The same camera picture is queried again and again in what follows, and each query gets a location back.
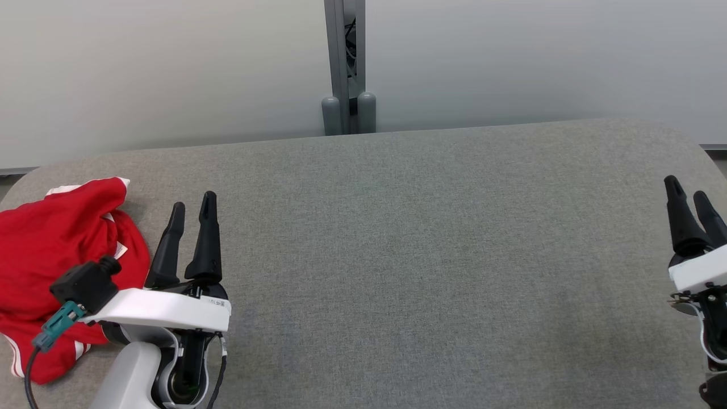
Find grey cylinder post foot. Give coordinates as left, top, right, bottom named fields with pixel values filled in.
left=357, top=91, right=377, bottom=133
left=321, top=96, right=342, bottom=136

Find teal plug left camera cable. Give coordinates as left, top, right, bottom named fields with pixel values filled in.
left=24, top=301, right=87, bottom=409

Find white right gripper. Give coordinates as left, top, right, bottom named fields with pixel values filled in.
left=663, top=175, right=727, bottom=294

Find grey metal partition post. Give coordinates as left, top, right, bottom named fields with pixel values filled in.
left=324, top=0, right=366, bottom=136

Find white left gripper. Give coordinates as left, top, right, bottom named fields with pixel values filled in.
left=80, top=191, right=231, bottom=333

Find red jersey shirt white sleeves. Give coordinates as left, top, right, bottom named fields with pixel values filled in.
left=0, top=211, right=152, bottom=386

